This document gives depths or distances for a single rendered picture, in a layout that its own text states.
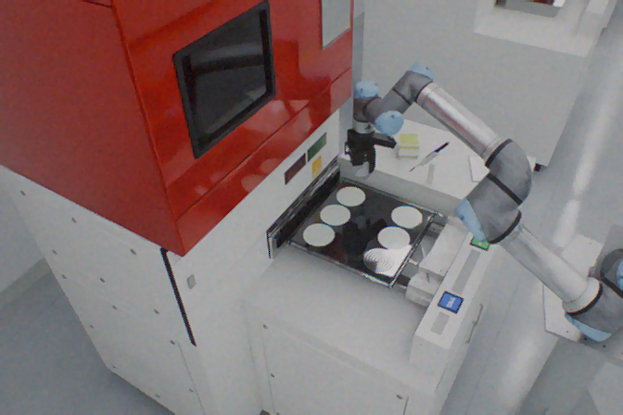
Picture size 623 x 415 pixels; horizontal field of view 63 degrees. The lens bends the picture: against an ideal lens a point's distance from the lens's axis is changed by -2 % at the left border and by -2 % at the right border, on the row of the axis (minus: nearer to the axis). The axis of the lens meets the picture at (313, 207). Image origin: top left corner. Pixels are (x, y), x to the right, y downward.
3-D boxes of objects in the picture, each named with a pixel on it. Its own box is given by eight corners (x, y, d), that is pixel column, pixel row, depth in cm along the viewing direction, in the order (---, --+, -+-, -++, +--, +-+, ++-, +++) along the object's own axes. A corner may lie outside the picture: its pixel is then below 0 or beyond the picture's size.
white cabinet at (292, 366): (263, 419, 213) (239, 300, 158) (368, 267, 273) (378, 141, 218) (404, 504, 188) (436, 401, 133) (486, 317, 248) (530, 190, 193)
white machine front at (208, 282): (191, 344, 146) (159, 249, 119) (333, 183, 197) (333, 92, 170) (199, 348, 145) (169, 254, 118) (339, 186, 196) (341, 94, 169)
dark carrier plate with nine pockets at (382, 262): (291, 241, 165) (291, 239, 165) (343, 181, 187) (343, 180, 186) (388, 283, 152) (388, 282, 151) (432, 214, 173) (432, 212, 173)
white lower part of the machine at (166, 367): (110, 377, 229) (41, 256, 173) (224, 259, 280) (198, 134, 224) (235, 461, 201) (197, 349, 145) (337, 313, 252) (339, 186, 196)
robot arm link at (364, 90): (362, 94, 147) (348, 81, 153) (361, 127, 155) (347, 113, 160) (386, 88, 150) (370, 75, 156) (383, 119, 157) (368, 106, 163)
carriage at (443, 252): (404, 297, 153) (405, 292, 151) (448, 223, 176) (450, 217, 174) (429, 308, 150) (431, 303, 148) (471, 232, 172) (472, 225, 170)
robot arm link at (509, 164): (553, 165, 122) (411, 52, 141) (521, 199, 124) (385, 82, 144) (554, 173, 132) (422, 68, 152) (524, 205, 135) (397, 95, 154)
